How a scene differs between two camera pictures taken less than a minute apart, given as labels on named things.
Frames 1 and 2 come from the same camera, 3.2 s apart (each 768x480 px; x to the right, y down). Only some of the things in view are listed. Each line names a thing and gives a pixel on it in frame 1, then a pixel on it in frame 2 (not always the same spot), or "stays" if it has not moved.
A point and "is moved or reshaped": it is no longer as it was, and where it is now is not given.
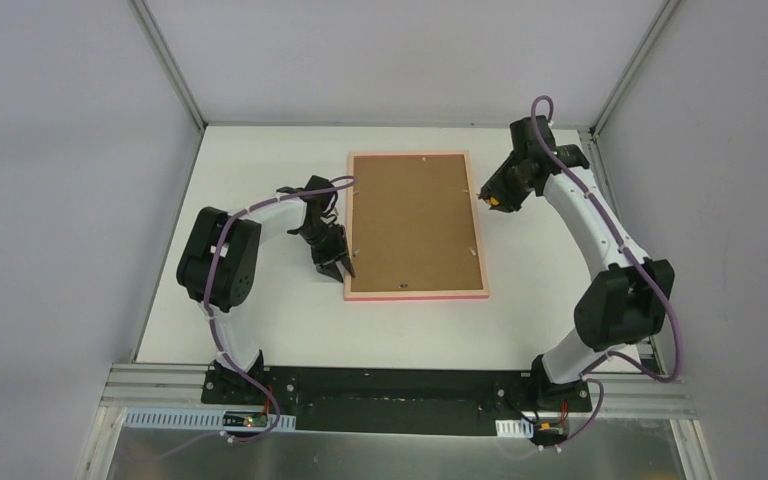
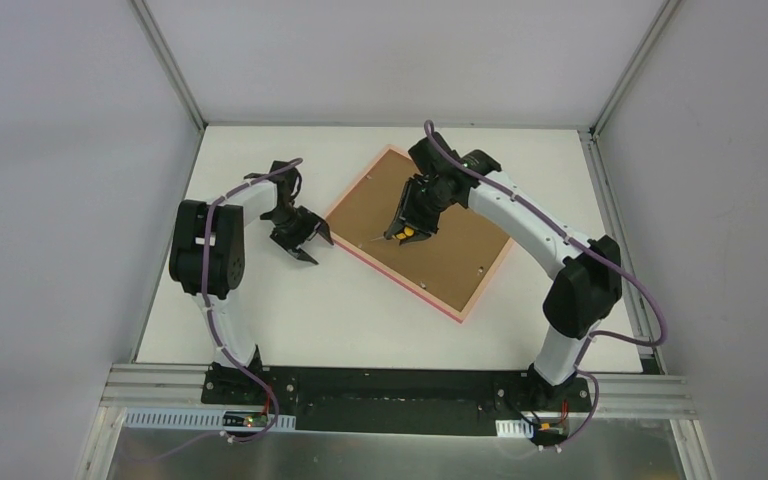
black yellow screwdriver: x=489 y=199 is moved or reshaped
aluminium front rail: x=639 y=392 stays
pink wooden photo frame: x=414 y=231 is moved or reshaped
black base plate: x=399 y=401 stays
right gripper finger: x=511 y=202 to x=421 y=237
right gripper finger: x=496 y=181 to x=398 y=214
